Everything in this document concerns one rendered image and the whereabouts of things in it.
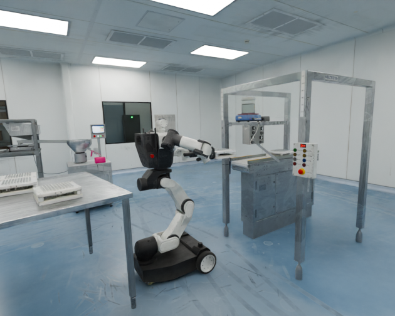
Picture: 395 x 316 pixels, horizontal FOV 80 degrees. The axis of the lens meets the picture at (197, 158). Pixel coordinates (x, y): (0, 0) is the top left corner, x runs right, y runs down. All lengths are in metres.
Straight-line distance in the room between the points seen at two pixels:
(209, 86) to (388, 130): 5.19
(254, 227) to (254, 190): 0.46
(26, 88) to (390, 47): 7.44
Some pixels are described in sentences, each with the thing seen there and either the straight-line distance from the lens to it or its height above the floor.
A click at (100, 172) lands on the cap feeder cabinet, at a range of 4.11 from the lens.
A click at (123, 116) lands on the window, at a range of 7.04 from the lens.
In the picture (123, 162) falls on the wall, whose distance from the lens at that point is 7.09.
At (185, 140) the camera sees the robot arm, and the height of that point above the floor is 1.22.
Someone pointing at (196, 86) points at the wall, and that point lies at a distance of 8.07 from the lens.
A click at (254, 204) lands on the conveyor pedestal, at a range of 2.78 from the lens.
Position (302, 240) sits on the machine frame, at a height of 0.37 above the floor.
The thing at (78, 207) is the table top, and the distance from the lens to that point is 1.61.
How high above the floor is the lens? 1.35
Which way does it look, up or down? 8 degrees down
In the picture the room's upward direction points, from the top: 2 degrees counter-clockwise
